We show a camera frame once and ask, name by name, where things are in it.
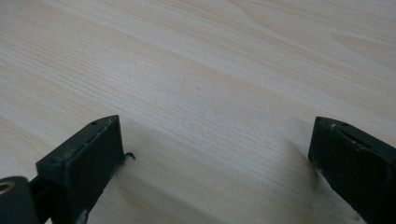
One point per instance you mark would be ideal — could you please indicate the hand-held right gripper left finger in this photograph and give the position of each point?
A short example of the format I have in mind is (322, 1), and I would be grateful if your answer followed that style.
(81, 168)

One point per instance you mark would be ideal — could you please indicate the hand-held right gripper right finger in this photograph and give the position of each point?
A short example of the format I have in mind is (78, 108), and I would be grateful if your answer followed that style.
(351, 168)

